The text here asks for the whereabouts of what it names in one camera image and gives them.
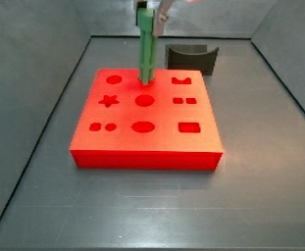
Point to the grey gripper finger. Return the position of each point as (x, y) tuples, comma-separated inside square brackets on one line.
[(161, 17)]

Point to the green three prong peg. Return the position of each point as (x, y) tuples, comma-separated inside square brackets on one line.
[(148, 46)]

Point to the red shape sorter block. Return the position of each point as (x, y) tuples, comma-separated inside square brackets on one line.
[(153, 126)]

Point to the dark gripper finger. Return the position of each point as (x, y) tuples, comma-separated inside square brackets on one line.
[(140, 4)]

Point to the dark curved holder block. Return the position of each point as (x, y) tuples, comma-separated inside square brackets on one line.
[(191, 57)]

